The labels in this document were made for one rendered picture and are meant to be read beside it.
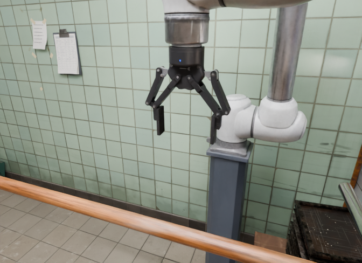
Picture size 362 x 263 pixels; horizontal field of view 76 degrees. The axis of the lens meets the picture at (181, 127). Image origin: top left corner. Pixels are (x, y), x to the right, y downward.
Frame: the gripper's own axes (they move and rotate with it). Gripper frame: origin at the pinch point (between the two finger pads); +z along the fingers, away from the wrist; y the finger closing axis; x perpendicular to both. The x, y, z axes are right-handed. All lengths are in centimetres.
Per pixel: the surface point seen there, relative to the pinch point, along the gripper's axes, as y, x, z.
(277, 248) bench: -32, -42, 75
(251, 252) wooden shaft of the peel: -18.5, 20.0, 9.1
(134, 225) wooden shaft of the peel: 2.7, 20.9, 10.5
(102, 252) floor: 84, -46, 135
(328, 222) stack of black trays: -46, -34, 45
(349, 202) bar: -38.5, -5.1, 13.6
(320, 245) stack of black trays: -41, -20, 44
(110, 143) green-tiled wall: 104, -96, 69
